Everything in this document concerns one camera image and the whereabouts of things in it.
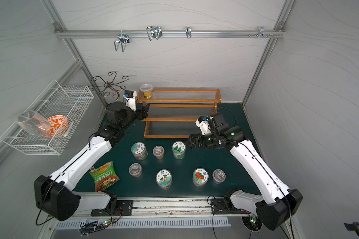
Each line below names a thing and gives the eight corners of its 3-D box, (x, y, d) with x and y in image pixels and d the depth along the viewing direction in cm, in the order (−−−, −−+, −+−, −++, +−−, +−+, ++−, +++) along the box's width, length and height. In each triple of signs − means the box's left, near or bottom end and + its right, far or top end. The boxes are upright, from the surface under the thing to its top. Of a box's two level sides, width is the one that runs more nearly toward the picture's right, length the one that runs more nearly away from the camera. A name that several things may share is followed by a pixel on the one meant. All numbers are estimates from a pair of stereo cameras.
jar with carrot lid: (156, 190, 79) (154, 186, 74) (158, 173, 85) (156, 169, 79) (171, 190, 79) (170, 186, 74) (172, 173, 85) (171, 169, 79)
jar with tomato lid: (193, 188, 81) (193, 184, 75) (192, 172, 86) (193, 167, 80) (207, 188, 80) (209, 184, 75) (206, 172, 86) (207, 167, 80)
